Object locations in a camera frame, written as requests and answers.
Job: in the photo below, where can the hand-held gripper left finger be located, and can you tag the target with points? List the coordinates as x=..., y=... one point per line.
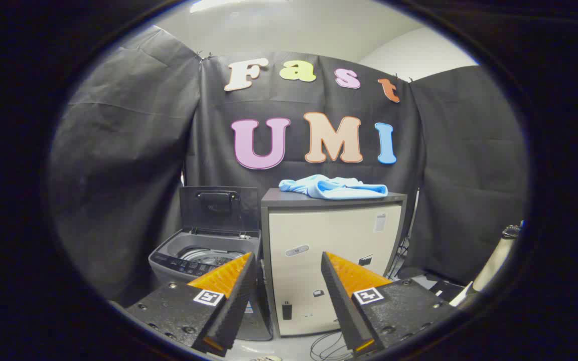
x=239, y=296

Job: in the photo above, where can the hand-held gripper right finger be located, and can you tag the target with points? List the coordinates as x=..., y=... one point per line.
x=339, y=296

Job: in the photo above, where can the grey washing machine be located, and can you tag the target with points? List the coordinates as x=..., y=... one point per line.
x=168, y=253

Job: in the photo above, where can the light blue garment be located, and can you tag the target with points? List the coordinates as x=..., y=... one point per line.
x=334, y=188

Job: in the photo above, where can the beige cabinet with grey top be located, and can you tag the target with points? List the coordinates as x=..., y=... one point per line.
x=319, y=230

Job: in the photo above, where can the black flat floor item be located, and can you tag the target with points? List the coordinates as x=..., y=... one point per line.
x=444, y=290

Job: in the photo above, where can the black backdrop cloth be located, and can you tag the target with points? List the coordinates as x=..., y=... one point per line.
x=118, y=150

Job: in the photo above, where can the ceiling light panel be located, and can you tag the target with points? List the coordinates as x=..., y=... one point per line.
x=213, y=5

